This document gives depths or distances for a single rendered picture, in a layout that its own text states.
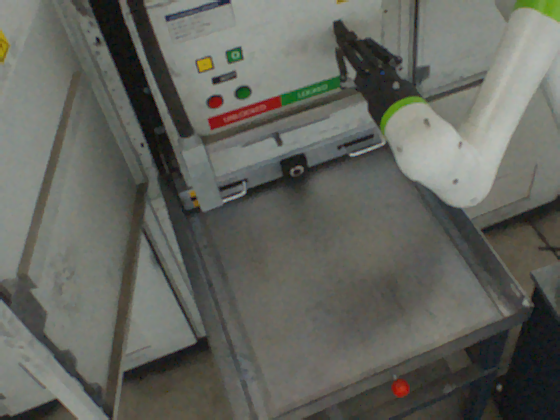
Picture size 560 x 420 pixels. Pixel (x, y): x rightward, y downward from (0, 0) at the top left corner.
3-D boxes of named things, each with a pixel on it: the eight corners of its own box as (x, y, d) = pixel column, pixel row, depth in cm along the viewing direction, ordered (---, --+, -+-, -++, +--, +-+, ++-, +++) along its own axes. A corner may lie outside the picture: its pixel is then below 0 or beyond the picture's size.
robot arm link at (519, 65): (500, 3, 116) (556, 12, 108) (524, 37, 125) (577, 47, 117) (408, 183, 114) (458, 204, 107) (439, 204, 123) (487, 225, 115)
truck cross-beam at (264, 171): (396, 136, 158) (396, 118, 154) (184, 211, 148) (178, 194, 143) (387, 123, 161) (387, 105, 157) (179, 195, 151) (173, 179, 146)
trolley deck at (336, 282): (529, 319, 132) (534, 305, 128) (243, 444, 120) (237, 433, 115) (385, 115, 174) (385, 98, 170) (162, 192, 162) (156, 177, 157)
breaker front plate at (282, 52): (386, 126, 155) (384, -58, 118) (191, 194, 145) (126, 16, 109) (383, 122, 155) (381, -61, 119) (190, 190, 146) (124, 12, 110)
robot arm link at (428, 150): (456, 136, 96) (401, 183, 99) (489, 166, 106) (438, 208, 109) (412, 81, 105) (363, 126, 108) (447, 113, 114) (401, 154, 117)
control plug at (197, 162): (224, 205, 137) (206, 149, 123) (202, 213, 136) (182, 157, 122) (214, 180, 141) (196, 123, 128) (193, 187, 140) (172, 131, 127)
